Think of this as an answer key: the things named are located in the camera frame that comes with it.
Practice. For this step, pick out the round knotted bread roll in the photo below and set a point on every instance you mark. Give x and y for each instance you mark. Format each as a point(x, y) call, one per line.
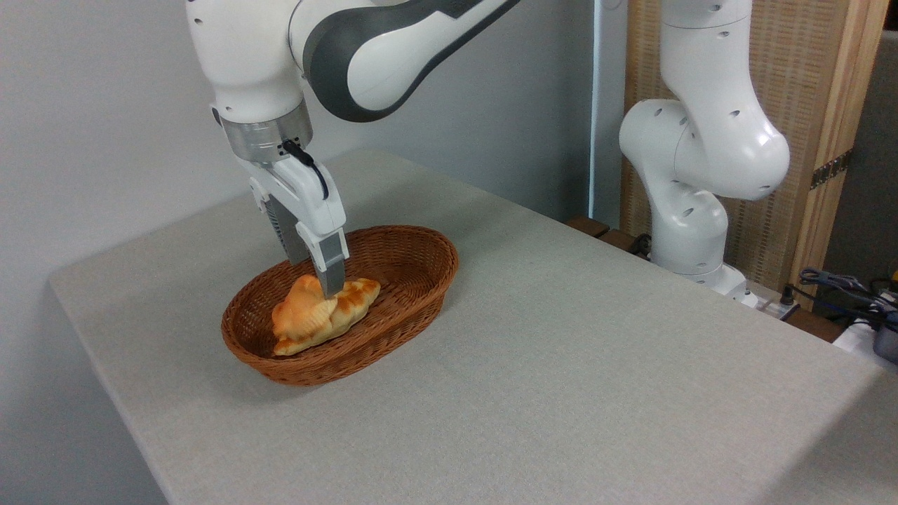
point(302, 312)

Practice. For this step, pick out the brown wicker oval basket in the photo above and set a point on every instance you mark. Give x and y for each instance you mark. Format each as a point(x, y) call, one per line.
point(414, 280)

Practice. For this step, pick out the white vertical post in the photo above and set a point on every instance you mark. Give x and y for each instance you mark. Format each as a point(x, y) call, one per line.
point(607, 105)

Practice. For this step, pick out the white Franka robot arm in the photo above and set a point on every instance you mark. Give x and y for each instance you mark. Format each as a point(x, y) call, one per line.
point(252, 56)

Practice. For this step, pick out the long braided bread loaf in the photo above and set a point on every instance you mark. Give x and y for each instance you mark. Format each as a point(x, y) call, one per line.
point(354, 301)

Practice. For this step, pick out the metal screen hinge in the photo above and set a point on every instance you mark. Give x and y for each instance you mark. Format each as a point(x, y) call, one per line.
point(831, 170)

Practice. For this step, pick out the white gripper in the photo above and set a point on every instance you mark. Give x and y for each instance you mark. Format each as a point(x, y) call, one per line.
point(309, 200)

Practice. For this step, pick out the brown wooden base boards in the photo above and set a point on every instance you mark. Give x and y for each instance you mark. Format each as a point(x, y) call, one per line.
point(596, 230)

